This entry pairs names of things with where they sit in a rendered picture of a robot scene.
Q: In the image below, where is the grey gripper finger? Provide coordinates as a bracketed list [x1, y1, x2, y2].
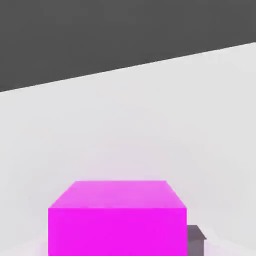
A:
[186, 224, 225, 256]

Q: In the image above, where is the small magenta cube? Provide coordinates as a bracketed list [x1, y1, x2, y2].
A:
[47, 180, 188, 256]

